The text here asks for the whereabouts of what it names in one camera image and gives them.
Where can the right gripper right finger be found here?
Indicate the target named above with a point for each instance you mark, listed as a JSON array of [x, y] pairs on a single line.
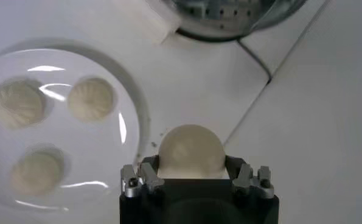
[[264, 182]]

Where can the white round plate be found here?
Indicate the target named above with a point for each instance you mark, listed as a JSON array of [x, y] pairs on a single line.
[[86, 146]]

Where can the white steamed baozi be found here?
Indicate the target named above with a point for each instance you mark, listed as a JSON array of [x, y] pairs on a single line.
[[91, 99], [16, 103], [36, 173], [191, 149]]

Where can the stainless steel steamer basket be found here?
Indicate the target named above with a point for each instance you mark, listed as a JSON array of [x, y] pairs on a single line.
[[229, 12]]

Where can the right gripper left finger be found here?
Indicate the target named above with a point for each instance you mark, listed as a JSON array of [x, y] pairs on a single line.
[[132, 182]]

